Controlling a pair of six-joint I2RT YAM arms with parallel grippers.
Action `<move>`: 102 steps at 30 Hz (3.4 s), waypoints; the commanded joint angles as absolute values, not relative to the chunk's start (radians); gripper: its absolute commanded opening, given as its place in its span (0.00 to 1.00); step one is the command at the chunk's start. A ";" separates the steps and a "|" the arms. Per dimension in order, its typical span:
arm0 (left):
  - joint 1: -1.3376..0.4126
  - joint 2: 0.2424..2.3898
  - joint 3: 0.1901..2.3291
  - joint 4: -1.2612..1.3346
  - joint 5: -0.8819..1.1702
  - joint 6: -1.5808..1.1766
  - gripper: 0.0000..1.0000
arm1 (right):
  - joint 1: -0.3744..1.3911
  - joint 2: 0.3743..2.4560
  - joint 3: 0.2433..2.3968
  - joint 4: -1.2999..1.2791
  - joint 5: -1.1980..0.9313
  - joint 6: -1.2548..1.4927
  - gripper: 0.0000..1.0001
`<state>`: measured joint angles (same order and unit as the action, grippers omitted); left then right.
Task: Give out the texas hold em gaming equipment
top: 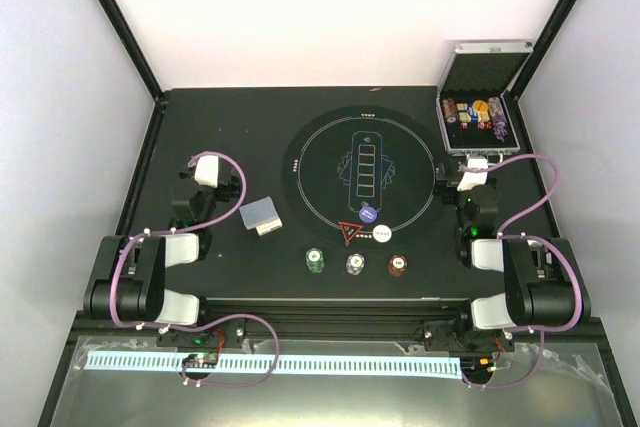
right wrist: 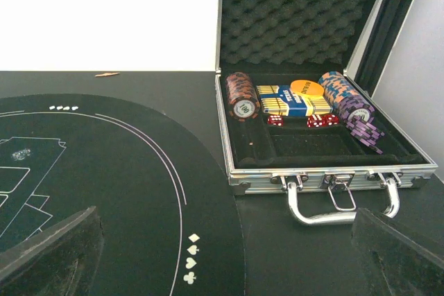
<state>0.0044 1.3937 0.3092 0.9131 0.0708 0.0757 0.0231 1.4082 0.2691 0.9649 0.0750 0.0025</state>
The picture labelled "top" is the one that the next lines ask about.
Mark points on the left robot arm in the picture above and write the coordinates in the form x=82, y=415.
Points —
x=127, y=284

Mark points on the white slotted cable duct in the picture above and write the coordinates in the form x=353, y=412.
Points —
x=260, y=364

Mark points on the blue playing card deck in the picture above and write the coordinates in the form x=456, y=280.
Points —
x=258, y=212

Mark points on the green poker chip stack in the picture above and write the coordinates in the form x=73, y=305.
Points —
x=314, y=260

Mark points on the white playing card box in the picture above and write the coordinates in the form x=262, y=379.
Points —
x=268, y=227

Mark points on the purple chips row in case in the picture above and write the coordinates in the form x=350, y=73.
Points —
x=498, y=118

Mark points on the round black poker mat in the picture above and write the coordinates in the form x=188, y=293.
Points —
x=356, y=156

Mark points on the aluminium poker case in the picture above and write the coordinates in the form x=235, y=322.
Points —
x=471, y=97

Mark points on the blue orange poker chip stack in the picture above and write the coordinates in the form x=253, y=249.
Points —
x=355, y=264

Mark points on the brown poker chip stack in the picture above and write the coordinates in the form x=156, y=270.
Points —
x=397, y=265

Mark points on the yellow button in case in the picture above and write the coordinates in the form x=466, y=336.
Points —
x=480, y=106

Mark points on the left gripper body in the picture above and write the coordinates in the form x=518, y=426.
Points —
x=226, y=193

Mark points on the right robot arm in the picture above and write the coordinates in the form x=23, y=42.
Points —
x=543, y=288

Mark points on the brown chips row in case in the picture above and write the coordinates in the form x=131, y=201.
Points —
x=450, y=111

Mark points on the red triangular marker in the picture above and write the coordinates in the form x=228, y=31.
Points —
x=349, y=231

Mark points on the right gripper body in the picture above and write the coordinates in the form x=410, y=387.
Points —
x=448, y=183

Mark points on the white dealer button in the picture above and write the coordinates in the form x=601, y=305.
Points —
x=382, y=233

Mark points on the purple small blind button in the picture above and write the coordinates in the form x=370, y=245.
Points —
x=368, y=214

